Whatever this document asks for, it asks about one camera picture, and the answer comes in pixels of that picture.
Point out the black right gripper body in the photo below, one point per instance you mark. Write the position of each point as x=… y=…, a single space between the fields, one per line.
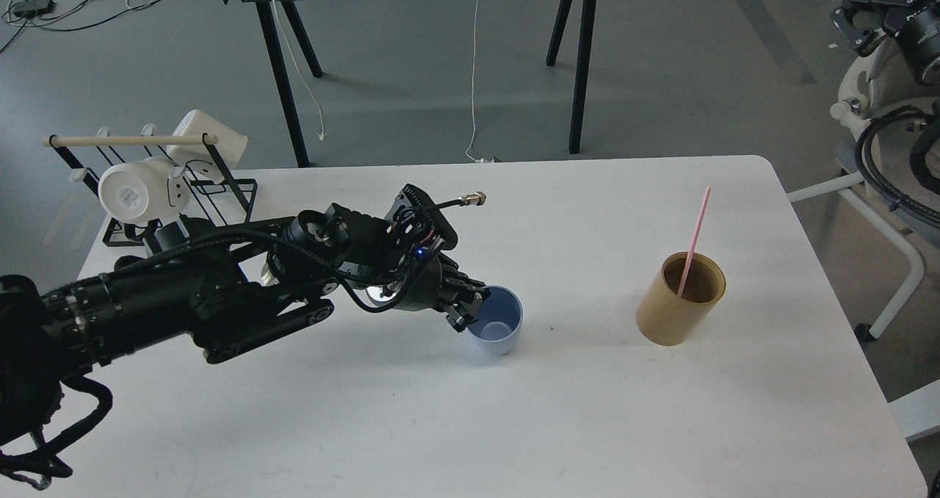
x=916 y=33

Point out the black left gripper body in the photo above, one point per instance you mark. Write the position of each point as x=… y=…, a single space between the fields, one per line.
x=430 y=288

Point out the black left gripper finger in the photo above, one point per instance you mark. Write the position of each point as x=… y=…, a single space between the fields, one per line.
x=459 y=286
x=463 y=314

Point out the blue plastic cup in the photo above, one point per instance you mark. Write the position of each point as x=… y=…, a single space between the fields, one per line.
x=498 y=324

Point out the pink chopstick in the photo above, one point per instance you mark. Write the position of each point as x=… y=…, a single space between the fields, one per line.
x=689 y=257

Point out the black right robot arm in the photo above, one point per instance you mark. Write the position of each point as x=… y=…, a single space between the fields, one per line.
x=888 y=99

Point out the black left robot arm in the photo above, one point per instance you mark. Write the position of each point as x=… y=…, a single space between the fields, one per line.
x=232 y=289

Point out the white office chair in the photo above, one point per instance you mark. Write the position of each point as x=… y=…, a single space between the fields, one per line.
x=866 y=189

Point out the bamboo cylinder holder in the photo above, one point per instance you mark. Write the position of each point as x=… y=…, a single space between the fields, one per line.
x=665 y=316

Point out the white mug on rack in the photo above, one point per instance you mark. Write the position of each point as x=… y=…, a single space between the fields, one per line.
x=145 y=190

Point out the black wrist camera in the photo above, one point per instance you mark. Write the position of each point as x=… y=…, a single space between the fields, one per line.
x=415 y=219

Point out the black wire mug rack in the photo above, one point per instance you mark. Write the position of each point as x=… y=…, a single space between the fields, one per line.
x=200 y=156

